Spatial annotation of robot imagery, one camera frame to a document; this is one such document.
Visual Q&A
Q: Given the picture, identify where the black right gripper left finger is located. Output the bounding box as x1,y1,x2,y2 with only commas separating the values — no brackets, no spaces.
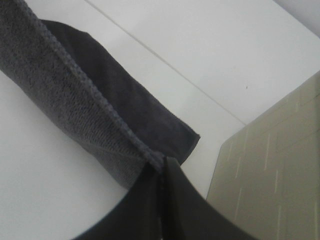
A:
79,163,162,240

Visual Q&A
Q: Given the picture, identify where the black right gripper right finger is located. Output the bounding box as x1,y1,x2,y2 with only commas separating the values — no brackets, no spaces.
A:
163,157,253,240

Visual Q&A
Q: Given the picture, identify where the dark grey towel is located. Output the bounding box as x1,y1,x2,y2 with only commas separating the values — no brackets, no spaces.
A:
0,0,200,188

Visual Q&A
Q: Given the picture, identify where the beige storage bin grey rim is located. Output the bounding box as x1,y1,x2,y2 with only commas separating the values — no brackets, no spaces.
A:
207,73,320,240

